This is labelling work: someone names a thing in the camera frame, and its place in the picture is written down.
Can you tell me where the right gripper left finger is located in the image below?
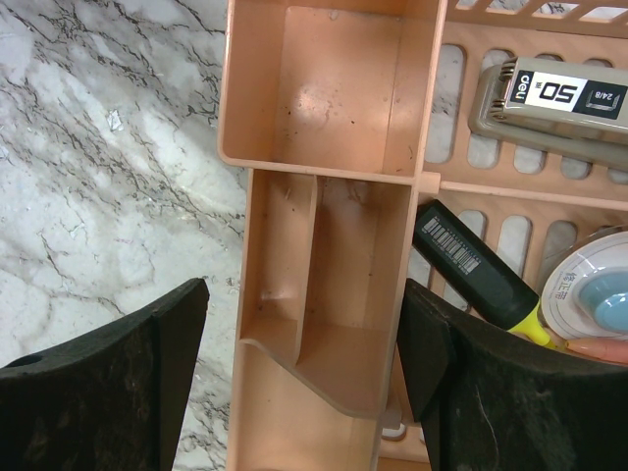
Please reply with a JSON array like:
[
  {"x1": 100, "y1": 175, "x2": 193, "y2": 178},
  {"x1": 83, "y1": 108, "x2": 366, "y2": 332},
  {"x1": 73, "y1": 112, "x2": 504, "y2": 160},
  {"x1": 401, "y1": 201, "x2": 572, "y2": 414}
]
[{"x1": 1, "y1": 279, "x2": 209, "y2": 470}]

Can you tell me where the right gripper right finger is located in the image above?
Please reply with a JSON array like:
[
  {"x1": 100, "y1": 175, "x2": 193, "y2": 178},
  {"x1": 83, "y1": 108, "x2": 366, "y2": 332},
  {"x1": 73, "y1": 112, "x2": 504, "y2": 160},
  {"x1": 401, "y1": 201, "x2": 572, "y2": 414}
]
[{"x1": 397, "y1": 280, "x2": 627, "y2": 470}]

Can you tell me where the peach plastic desk organizer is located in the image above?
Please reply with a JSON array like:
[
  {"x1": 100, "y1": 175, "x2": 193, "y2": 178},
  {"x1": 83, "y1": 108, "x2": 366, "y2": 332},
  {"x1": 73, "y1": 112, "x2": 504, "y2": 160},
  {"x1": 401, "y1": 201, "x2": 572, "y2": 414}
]
[{"x1": 218, "y1": 1, "x2": 627, "y2": 470}]

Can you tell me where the black yellow highlighter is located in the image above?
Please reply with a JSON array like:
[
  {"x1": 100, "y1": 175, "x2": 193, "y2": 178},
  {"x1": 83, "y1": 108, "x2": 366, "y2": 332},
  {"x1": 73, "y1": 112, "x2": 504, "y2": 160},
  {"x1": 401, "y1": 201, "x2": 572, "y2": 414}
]
[{"x1": 412, "y1": 199, "x2": 555, "y2": 348}]

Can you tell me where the white correction tape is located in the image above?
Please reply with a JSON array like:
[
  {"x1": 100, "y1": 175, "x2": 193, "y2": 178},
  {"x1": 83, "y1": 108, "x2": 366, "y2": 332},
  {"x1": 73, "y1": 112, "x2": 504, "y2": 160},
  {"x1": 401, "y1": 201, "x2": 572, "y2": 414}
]
[{"x1": 541, "y1": 226, "x2": 627, "y2": 340}]

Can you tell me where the grey stapler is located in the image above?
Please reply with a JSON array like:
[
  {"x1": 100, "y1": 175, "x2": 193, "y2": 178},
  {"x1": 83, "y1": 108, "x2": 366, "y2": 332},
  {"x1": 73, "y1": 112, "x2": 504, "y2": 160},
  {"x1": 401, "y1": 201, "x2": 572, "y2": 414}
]
[{"x1": 468, "y1": 57, "x2": 627, "y2": 171}]

